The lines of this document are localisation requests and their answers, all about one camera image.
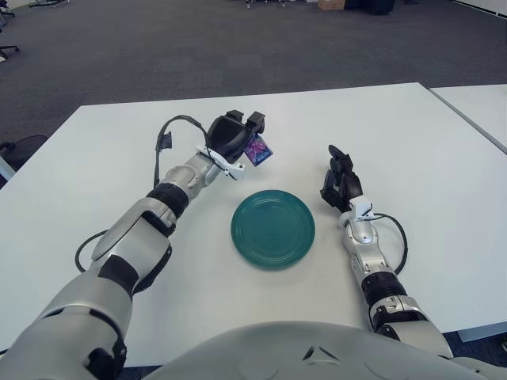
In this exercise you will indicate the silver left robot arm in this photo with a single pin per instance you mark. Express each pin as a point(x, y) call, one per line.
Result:
point(130, 233)

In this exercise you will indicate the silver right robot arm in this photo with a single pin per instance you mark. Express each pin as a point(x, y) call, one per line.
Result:
point(364, 237)

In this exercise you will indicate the black wheeled chair bases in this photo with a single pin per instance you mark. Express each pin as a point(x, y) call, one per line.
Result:
point(269, 3)

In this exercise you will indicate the black office chair base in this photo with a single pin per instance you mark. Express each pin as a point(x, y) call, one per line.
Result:
point(8, 48)

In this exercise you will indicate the grey robot torso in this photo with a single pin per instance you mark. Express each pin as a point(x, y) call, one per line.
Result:
point(257, 356)

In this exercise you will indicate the green round plate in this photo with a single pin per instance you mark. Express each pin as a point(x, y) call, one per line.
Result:
point(273, 233)

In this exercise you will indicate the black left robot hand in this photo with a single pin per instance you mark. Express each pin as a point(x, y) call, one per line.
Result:
point(223, 136)

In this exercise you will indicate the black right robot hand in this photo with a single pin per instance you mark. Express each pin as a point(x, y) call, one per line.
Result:
point(348, 186)

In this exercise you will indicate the purple blue gum box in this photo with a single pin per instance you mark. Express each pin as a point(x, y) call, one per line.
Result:
point(258, 152)

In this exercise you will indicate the brown cardboard box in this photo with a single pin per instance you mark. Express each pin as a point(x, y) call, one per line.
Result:
point(330, 4)

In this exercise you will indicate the black cabinet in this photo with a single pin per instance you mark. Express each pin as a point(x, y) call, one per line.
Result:
point(380, 7)

